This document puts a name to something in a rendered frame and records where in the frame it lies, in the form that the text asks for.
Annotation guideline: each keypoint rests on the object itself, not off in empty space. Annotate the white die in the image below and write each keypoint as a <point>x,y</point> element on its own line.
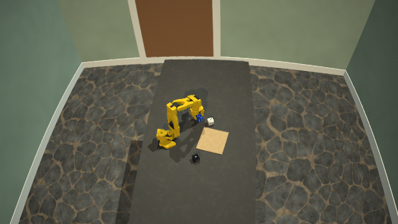
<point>210,121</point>

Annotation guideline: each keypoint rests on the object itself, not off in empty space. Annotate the black die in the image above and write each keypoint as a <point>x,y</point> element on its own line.
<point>195,158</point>

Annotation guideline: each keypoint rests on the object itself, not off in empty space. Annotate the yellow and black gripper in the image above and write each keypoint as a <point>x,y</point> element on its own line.
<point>194,111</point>

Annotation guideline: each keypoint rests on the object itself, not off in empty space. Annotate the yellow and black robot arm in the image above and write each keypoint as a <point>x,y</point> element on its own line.
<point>172,108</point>

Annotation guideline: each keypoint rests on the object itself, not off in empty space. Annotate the tan square mat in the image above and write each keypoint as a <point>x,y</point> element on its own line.
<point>212,140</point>

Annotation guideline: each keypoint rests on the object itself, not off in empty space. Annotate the blue die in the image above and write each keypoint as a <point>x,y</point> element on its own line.
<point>199,117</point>

